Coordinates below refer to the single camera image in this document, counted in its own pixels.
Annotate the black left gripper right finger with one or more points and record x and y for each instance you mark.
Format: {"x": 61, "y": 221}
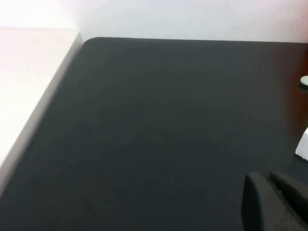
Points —
{"x": 298, "y": 207}

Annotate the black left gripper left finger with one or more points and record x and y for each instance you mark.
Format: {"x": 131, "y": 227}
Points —
{"x": 262, "y": 207}

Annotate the white foam cube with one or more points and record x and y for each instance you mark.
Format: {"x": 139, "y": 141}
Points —
{"x": 303, "y": 146}

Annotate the green plastic spoon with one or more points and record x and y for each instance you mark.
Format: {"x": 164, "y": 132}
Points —
{"x": 305, "y": 81}

